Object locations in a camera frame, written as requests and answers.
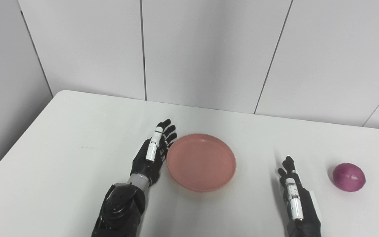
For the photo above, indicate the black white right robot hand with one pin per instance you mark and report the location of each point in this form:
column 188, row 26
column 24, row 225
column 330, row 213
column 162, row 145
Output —
column 309, row 214

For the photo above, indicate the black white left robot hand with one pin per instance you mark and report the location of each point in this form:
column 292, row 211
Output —
column 143, row 164

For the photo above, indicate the purple red onion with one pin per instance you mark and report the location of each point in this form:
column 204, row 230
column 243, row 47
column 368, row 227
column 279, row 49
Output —
column 349, row 177

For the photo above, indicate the pink round plate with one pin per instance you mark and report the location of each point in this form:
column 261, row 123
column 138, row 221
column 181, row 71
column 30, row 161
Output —
column 201, row 163

